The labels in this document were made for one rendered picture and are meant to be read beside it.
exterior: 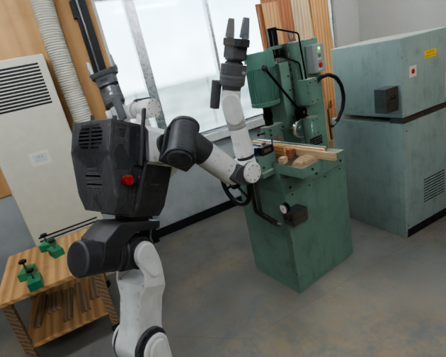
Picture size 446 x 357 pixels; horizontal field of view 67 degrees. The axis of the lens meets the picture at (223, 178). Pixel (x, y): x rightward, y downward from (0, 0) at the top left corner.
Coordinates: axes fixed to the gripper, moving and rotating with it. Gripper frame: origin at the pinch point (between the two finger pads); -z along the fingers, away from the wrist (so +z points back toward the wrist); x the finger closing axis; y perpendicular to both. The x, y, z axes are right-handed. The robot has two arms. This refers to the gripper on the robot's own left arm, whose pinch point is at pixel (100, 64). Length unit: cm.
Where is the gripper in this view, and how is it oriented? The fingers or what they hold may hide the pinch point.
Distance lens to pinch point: 165.2
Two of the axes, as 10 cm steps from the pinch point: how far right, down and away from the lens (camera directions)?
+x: 9.4, -3.4, -0.8
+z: 3.5, 9.4, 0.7
